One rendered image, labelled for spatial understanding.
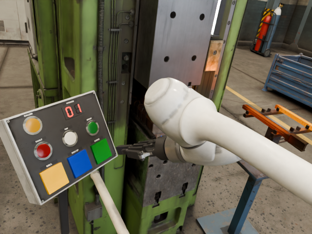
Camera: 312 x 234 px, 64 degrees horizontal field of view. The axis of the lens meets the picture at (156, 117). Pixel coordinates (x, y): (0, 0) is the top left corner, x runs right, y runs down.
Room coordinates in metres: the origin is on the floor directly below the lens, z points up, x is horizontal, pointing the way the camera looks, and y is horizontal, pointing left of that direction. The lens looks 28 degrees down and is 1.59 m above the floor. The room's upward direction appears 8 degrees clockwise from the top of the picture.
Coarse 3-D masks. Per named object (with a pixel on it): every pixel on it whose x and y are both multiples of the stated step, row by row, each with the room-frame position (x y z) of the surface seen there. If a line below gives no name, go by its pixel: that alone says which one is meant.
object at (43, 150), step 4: (40, 144) 0.62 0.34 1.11; (44, 144) 0.63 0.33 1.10; (40, 148) 0.61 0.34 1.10; (44, 148) 0.62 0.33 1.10; (48, 148) 0.63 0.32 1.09; (40, 152) 0.60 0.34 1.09; (44, 152) 0.61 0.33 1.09; (48, 152) 0.62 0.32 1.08; (40, 156) 0.60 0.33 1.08; (44, 156) 0.60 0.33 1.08
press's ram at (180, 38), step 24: (144, 0) 1.13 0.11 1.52; (168, 0) 1.06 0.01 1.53; (192, 0) 1.12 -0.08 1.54; (216, 0) 1.19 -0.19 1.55; (144, 24) 1.11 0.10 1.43; (168, 24) 1.07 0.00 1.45; (192, 24) 1.13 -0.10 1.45; (144, 48) 1.10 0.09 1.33; (168, 48) 1.08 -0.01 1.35; (192, 48) 1.15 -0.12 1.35; (144, 72) 1.08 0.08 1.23; (168, 72) 1.09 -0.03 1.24; (192, 72) 1.16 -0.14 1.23
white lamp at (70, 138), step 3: (69, 132) 0.71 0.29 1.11; (72, 132) 0.72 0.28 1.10; (66, 135) 0.69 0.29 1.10; (69, 135) 0.70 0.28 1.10; (72, 135) 0.71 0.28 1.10; (75, 135) 0.72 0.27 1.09; (66, 138) 0.69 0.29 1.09; (69, 138) 0.69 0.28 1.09; (72, 138) 0.70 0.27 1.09; (75, 138) 0.71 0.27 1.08; (66, 141) 0.68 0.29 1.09; (69, 141) 0.69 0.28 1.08; (72, 141) 0.70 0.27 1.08; (75, 141) 0.70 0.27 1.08; (69, 144) 0.68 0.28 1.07
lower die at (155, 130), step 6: (132, 90) 1.42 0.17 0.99; (138, 96) 1.34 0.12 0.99; (132, 102) 1.27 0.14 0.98; (138, 102) 1.28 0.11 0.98; (132, 108) 1.26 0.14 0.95; (138, 108) 1.21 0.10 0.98; (138, 114) 1.19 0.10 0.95; (144, 114) 1.15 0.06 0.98; (150, 120) 1.09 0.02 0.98; (150, 126) 1.08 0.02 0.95; (156, 126) 1.08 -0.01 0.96; (156, 132) 1.08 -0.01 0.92; (162, 132) 1.10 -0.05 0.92
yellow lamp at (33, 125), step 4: (28, 120) 0.63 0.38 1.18; (32, 120) 0.64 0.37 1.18; (36, 120) 0.65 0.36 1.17; (28, 124) 0.63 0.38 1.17; (32, 124) 0.63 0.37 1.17; (36, 124) 0.64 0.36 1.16; (28, 128) 0.62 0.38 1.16; (32, 128) 0.63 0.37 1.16; (36, 128) 0.64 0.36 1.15; (32, 132) 0.62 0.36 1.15
